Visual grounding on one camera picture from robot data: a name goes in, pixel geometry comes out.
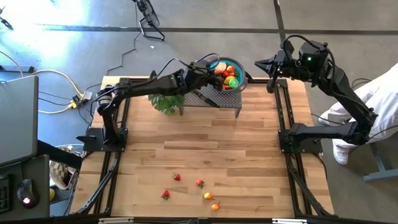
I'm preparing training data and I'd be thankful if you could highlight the black stand foot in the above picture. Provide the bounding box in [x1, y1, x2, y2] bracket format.
[0, 17, 15, 31]

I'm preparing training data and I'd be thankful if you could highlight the black keyboard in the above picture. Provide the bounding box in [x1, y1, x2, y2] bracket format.
[0, 175, 14, 215]

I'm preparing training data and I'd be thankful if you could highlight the black desk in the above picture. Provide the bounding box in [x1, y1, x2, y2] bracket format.
[0, 139, 84, 218]

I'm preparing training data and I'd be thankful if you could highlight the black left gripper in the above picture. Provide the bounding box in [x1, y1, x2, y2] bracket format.
[183, 60, 225, 92]

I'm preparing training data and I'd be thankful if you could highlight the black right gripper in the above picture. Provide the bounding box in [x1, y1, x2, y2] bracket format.
[254, 39, 301, 94]

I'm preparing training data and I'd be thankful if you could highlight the blue grey collapsible colander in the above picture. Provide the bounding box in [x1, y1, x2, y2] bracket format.
[203, 56, 249, 95]

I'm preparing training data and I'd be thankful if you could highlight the black fan cable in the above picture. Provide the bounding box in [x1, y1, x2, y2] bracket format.
[106, 30, 141, 77]

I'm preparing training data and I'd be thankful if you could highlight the black floor fan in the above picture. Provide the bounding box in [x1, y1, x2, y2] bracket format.
[132, 0, 166, 42]

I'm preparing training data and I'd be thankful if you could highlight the checkered bag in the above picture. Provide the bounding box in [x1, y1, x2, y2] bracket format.
[49, 160, 80, 190]

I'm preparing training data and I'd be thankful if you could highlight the black computer mouse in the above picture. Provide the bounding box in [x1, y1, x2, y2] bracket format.
[17, 179, 40, 208]

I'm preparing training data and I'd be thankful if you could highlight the grey metal table frame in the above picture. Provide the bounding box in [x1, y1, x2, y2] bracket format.
[362, 136, 398, 183]

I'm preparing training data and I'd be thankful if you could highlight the green plant in white pot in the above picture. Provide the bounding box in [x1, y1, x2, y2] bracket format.
[147, 93, 187, 116]

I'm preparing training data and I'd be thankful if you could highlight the silver bracket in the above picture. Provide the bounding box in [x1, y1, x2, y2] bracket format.
[272, 218, 308, 224]
[98, 217, 135, 224]

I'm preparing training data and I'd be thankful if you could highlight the yellow cable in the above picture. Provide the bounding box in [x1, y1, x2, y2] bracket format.
[0, 49, 85, 114]

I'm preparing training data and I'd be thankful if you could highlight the black kitchen knife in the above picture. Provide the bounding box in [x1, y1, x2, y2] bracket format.
[192, 90, 221, 109]

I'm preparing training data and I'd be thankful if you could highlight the person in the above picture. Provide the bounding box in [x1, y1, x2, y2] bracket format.
[318, 62, 398, 166]

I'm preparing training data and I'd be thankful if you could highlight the grey perforated metal shelf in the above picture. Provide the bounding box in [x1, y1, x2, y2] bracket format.
[179, 83, 243, 118]

